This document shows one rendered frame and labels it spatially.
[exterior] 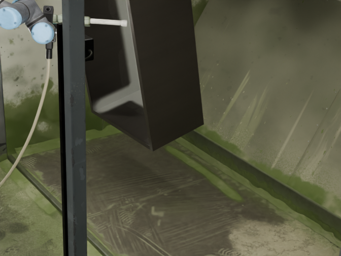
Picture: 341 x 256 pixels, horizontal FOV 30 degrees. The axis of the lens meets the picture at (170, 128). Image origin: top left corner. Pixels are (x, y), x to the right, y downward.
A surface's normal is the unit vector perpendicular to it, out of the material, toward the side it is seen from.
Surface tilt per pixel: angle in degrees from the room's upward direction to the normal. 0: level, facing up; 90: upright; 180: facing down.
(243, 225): 0
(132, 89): 90
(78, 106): 90
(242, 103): 57
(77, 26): 90
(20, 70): 90
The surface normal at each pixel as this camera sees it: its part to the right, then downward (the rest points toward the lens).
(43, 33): 0.14, 0.28
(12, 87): 0.58, 0.36
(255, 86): -0.65, -0.32
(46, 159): 0.04, -0.91
